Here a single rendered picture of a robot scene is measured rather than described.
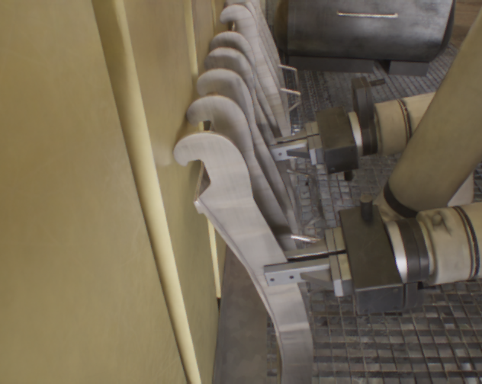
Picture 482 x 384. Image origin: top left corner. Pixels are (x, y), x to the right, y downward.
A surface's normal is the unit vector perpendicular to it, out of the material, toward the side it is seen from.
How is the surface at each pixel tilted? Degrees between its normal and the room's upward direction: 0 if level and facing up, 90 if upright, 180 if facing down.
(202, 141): 90
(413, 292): 90
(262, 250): 90
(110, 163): 90
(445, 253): 52
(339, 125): 13
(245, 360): 0
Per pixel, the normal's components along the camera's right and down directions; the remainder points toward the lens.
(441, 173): -0.45, 0.64
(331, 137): -0.25, -0.76
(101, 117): 1.00, 0.00
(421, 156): -0.86, 0.32
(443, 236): -0.25, -0.37
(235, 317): -0.04, -0.78
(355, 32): -0.20, 0.60
